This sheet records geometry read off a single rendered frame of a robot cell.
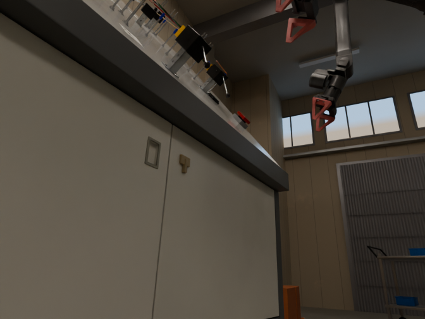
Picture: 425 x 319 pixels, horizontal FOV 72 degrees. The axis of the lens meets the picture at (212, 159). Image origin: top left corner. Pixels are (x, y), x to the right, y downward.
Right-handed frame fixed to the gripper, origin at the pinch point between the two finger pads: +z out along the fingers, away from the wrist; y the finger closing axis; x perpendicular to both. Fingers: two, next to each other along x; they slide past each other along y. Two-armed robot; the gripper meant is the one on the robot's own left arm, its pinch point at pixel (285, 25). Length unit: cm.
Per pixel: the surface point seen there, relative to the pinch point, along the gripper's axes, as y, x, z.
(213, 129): -0.7, -4.0, 28.8
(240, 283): -22, 11, 58
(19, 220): 31, 2, 55
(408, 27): -476, -73, -413
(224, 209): -13.4, 1.5, 43.6
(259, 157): -25.4, -2.3, 25.5
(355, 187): -624, -55, -124
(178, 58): 10.0, -13.7, 19.4
